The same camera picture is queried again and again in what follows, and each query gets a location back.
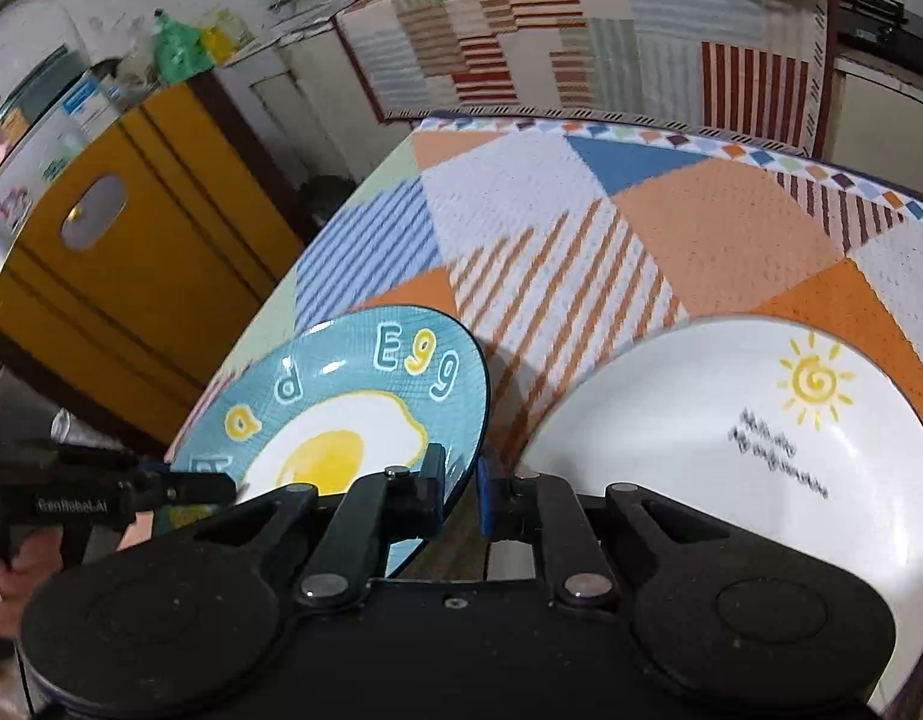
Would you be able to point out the green plastic bag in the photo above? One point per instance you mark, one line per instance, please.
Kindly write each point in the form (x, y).
(178, 49)

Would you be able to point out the black stove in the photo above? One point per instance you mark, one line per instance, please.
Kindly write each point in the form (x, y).
(881, 15)

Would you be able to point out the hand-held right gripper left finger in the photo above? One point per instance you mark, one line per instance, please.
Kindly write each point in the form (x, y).
(431, 495)

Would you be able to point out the patchwork tablecloth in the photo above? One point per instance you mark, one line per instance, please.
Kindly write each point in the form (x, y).
(581, 240)

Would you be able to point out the blue fried egg plate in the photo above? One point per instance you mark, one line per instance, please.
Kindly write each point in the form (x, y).
(341, 382)

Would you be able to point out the white cabinet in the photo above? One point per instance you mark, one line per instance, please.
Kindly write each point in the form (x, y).
(304, 105)

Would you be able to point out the person's left hand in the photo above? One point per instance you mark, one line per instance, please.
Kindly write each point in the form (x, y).
(35, 556)

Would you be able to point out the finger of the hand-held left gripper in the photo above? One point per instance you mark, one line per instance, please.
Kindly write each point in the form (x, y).
(195, 491)

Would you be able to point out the white sun print plate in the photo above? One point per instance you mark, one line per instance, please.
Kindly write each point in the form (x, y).
(693, 420)

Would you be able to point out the patchwork striped cabinet cloth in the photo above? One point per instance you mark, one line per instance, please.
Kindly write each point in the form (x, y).
(544, 37)

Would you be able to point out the white refrigerator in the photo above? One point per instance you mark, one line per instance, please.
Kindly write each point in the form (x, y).
(41, 120)

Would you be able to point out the yellow plastic bag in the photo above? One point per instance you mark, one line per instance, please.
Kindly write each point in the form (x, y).
(225, 37)

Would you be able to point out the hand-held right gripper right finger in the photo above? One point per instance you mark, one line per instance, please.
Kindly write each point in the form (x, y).
(493, 499)

